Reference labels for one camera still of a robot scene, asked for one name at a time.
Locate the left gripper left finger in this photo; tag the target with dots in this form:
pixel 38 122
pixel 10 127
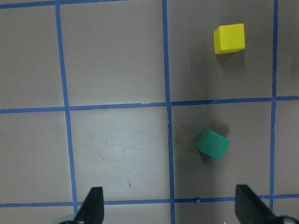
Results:
pixel 92 209

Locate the green block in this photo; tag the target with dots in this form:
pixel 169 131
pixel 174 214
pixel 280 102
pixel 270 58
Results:
pixel 213 144

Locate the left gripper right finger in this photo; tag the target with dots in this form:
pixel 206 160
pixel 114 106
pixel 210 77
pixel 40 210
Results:
pixel 249 209

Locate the yellow block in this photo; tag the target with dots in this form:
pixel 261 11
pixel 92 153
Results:
pixel 229 38

